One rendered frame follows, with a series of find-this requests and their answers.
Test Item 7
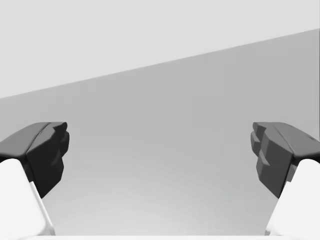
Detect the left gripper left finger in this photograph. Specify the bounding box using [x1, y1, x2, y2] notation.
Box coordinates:
[0, 121, 71, 236]

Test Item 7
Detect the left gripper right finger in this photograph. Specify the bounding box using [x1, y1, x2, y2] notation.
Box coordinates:
[250, 121, 320, 236]

